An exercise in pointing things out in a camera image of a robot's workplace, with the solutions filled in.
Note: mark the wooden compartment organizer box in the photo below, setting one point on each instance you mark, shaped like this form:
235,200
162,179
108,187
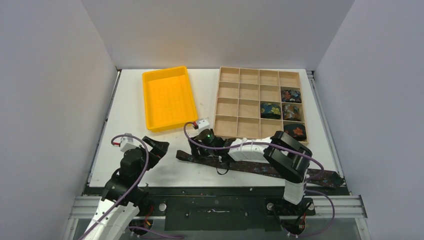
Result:
239,95

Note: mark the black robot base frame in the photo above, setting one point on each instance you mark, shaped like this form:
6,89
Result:
243,208

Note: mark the yellow plastic tray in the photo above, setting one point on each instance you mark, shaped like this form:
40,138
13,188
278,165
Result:
168,99

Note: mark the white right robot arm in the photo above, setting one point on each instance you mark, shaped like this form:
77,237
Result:
279,154

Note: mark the navy red floral rolled tie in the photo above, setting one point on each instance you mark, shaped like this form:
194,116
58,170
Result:
291,96

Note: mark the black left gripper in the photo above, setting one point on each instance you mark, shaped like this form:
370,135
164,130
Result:
159,150

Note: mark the brown blue floral rolled tie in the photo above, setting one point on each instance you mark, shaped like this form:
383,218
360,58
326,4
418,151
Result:
291,113

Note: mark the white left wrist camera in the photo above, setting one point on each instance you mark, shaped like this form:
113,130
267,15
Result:
127,143

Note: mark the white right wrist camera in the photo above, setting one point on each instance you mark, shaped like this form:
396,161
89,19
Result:
202,124

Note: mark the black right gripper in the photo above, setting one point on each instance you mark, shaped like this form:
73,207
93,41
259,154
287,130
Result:
197,148

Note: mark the black orange floral rolled tie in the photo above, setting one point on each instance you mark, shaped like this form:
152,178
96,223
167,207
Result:
296,131

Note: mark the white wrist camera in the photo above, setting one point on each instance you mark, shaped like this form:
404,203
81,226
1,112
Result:
202,124
127,143

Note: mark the blue yellow floral rolled tie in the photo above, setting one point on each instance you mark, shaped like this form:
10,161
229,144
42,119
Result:
270,110

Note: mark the brown blue floral tie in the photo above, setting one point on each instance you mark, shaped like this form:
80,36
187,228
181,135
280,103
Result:
328,179
291,113

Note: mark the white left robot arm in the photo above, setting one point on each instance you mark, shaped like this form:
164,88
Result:
122,198

